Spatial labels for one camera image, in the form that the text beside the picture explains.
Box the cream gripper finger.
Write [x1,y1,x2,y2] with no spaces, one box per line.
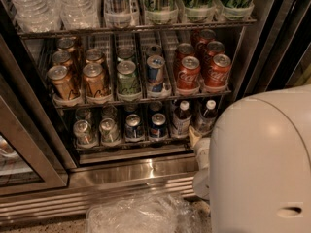
[189,126,202,147]

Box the dark drink bottle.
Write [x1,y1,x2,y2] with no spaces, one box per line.
[172,100,191,137]
[194,99,218,135]

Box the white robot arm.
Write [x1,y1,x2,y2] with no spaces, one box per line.
[190,84,311,233]

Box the steel fridge base grille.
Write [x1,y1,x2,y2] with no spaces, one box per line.
[0,154,198,226]

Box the open glass fridge door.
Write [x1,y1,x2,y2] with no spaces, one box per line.
[230,0,311,101]

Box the left glass fridge door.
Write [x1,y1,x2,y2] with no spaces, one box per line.
[0,72,69,197]

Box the right clear water bottle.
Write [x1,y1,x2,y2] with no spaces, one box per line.
[60,0,100,30]

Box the clear water bottle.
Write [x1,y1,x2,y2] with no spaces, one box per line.
[60,0,100,30]
[12,0,61,33]

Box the left clear water bottle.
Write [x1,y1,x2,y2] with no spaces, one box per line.
[12,0,61,33]

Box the front right Pepsi can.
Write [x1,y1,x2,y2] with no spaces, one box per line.
[150,113,166,138]

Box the pepsi can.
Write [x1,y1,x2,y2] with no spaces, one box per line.
[150,113,166,138]
[125,114,143,142]

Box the front left Pepsi can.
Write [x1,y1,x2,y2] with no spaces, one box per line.
[125,114,143,142]

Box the front left Coca-Cola can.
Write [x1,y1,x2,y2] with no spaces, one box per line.
[177,56,200,90]

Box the coca-cola can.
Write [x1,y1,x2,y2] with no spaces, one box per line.
[191,29,216,47]
[177,56,200,90]
[174,43,195,68]
[203,41,225,64]
[204,53,231,87]

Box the front right Coca-Cola can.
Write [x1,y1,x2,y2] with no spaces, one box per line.
[204,53,231,87]

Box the front green can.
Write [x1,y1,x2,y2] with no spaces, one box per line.
[117,61,141,95]

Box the front blue silver can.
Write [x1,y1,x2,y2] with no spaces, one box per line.
[147,55,165,92]

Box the blue silver can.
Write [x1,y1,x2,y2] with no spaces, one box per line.
[146,45,162,57]
[147,55,165,92]

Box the clear plastic bin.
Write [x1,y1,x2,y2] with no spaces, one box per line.
[85,194,204,233]

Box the middle left Coca-Cola can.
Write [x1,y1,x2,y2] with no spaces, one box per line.
[174,43,195,68]

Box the middle right Coca-Cola can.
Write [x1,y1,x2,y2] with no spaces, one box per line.
[203,41,225,64]

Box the back blue silver can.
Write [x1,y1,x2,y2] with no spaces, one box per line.
[146,45,162,57]

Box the back Coca-Cola can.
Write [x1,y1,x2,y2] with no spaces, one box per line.
[191,29,216,47]

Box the back green can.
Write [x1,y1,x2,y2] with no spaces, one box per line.
[117,48,136,62]

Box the front silver can leftmost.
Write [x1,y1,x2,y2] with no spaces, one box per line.
[73,120,94,145]

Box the front orange can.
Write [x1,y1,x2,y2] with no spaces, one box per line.
[83,63,109,98]

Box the orange can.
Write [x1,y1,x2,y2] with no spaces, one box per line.
[83,63,109,98]
[85,49,106,65]

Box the back orange can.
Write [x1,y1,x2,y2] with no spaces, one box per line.
[85,49,106,65]

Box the front left gold can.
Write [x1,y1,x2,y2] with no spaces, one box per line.
[48,65,80,100]

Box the gold can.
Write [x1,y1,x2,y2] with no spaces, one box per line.
[48,65,80,100]
[56,38,78,54]
[52,50,76,71]

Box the middle left gold can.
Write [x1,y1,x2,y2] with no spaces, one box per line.
[52,50,76,71]

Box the back left gold can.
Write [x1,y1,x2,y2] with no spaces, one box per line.
[56,38,78,54]

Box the upper wire shelf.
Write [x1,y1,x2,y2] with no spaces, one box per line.
[17,17,257,39]

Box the wire shelf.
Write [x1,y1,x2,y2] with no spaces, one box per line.
[52,87,231,110]
[17,17,257,39]

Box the middle wire shelf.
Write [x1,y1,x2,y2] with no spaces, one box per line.
[52,87,231,110]

